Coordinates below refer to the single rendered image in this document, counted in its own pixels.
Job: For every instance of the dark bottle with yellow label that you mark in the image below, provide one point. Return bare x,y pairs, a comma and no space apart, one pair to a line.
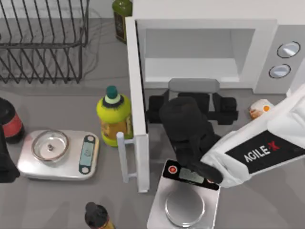
96,217

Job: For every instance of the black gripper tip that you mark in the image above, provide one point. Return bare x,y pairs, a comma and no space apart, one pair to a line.
6,164

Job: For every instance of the white microwave door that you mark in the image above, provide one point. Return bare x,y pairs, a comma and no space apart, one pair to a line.
137,114

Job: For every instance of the yellow-green bottle with green cap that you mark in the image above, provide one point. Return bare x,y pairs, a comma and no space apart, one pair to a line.
114,117

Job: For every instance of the large grey microwave knob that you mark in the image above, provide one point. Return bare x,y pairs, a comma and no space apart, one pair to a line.
288,49

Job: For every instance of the dark bottle with red label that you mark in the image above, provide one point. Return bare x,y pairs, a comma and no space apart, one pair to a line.
13,124

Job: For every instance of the white kitchen scale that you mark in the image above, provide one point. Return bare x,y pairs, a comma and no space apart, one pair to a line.
71,164

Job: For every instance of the white microwave oven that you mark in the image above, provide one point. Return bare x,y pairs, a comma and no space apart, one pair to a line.
262,14

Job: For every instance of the dark green bottle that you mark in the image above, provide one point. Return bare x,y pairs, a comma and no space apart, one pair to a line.
122,14

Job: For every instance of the small grey microwave knob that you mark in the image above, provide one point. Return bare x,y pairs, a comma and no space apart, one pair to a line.
279,71

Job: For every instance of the white and orange container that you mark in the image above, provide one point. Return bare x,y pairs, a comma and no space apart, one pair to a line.
258,108

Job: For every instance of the silver and black kitchen scale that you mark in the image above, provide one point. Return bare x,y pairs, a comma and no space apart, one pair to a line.
186,205

